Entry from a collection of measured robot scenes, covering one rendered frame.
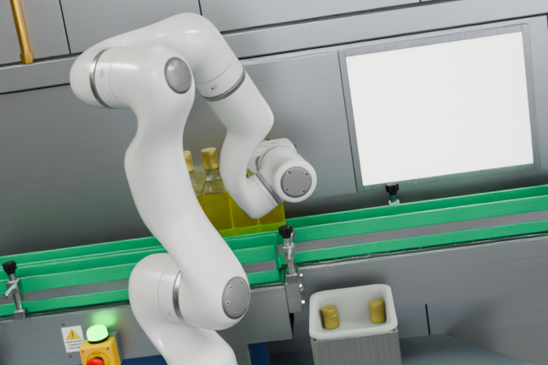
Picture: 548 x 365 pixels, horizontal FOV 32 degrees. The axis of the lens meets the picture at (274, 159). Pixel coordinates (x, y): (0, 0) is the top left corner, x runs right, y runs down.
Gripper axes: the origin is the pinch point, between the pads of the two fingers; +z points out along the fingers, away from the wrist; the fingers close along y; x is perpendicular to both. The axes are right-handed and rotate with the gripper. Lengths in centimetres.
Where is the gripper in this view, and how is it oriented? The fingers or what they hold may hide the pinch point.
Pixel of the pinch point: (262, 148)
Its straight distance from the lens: 207.5
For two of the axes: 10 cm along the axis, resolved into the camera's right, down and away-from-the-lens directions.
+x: 1.5, 9.6, 2.4
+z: -2.2, -2.1, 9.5
